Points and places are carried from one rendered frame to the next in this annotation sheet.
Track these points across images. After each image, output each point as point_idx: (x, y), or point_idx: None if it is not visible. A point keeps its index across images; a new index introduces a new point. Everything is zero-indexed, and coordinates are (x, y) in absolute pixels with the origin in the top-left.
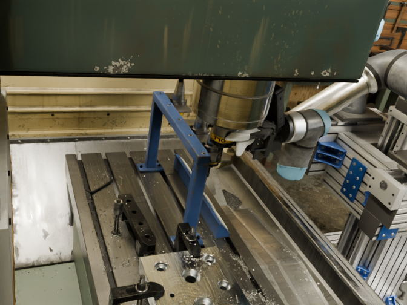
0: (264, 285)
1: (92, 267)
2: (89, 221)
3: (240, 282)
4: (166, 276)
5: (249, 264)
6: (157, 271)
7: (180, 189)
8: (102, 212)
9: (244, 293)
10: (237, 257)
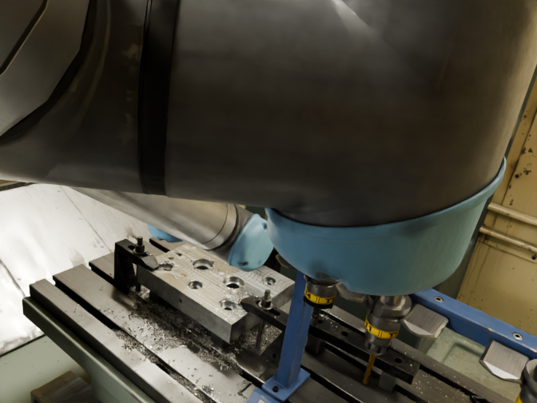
0: (145, 366)
1: (338, 308)
2: (410, 353)
3: (181, 357)
4: (256, 274)
5: (180, 389)
6: (267, 275)
7: None
8: (419, 375)
9: (169, 341)
10: (202, 400)
